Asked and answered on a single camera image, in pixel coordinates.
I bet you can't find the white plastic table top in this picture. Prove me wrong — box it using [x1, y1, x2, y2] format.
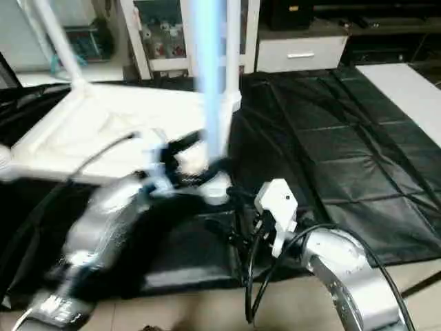
[0, 81, 243, 206]

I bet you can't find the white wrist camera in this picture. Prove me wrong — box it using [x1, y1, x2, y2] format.
[252, 179, 300, 259]
[134, 128, 174, 198]

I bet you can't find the black table mat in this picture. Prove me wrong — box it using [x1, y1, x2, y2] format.
[0, 69, 441, 297]

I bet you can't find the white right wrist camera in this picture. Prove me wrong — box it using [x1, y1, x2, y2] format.
[252, 179, 300, 259]

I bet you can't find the white drawer unit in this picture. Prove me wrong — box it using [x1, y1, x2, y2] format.
[256, 34, 349, 74]

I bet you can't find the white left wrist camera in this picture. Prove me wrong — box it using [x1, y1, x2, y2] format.
[134, 128, 174, 198]

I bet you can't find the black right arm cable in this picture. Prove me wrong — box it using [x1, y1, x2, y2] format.
[244, 219, 416, 325]

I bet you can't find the white glass door cabinet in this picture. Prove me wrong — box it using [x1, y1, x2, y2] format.
[120, 0, 263, 79]

